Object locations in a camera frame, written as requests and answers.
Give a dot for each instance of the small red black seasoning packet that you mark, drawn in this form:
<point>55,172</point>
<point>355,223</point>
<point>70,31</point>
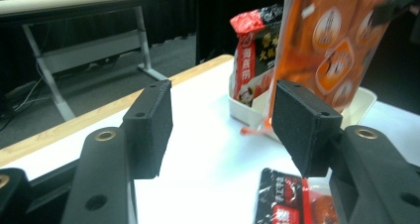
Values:
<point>284,201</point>

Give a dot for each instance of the white-framed desk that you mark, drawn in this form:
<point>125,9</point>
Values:
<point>82,50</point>

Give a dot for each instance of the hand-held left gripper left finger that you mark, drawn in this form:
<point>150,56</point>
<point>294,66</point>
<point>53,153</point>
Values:
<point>148,128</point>

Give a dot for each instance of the white compartment container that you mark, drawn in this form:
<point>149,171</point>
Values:
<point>244,113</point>

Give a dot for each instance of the large red black seasoning packet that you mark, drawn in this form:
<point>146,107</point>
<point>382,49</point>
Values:
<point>257,52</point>

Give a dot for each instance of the white table mat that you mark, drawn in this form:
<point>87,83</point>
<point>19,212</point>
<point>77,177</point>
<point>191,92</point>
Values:
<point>211,134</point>

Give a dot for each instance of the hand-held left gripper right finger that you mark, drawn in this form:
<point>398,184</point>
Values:
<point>303,131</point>

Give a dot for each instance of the orange seasoning packet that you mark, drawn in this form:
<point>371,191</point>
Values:
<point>330,58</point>

